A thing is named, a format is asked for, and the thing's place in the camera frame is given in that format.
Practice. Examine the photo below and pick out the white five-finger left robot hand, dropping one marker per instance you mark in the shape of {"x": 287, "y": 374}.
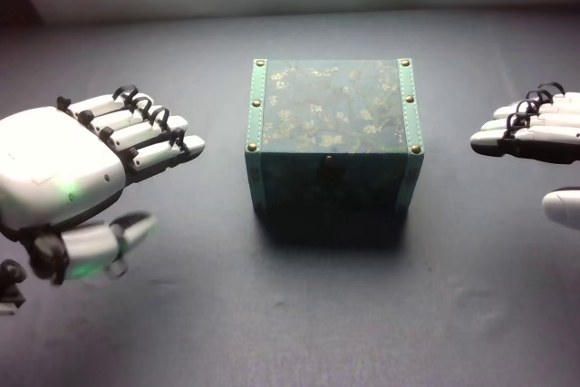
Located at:
{"x": 54, "y": 156}

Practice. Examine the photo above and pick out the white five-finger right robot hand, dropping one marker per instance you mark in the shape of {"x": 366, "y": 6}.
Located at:
{"x": 553, "y": 131}

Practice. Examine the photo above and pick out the teal floral box lid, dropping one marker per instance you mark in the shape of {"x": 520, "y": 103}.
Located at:
{"x": 333, "y": 106}

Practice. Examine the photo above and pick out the grey table cloth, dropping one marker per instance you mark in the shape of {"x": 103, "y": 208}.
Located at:
{"x": 290, "y": 314}

